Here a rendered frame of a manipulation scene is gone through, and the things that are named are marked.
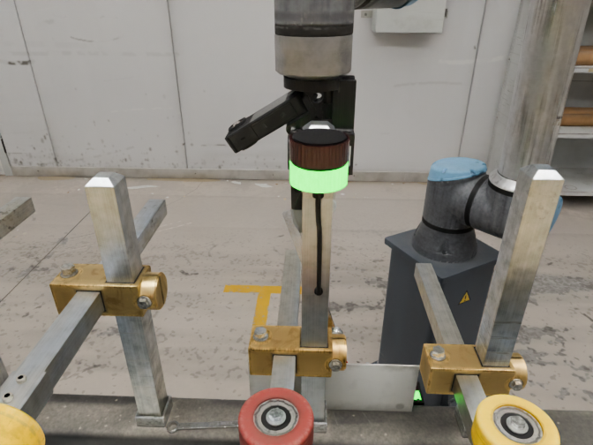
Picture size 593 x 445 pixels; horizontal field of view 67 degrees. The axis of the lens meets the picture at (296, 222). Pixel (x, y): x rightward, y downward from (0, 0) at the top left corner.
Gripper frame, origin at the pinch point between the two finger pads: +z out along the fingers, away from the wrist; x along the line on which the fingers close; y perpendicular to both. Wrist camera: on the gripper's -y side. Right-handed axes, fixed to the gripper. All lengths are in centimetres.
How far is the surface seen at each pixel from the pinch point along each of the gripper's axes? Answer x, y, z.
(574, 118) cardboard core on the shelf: 227, 165, 44
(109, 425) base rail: -9.6, -28.9, 31.0
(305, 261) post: -9.4, 1.5, 0.4
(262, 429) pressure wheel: -25.1, -2.6, 10.8
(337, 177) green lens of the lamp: -14.9, 4.6, -12.8
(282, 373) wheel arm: -13.3, -1.4, 15.2
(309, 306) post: -9.4, 2.0, 7.3
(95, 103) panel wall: 260, -152, 43
